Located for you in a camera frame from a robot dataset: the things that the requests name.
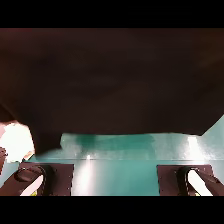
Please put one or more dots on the black garment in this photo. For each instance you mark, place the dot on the black garment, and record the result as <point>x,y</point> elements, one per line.
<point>113,80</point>

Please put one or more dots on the white garment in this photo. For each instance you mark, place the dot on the white garment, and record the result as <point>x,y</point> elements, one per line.
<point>15,141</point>

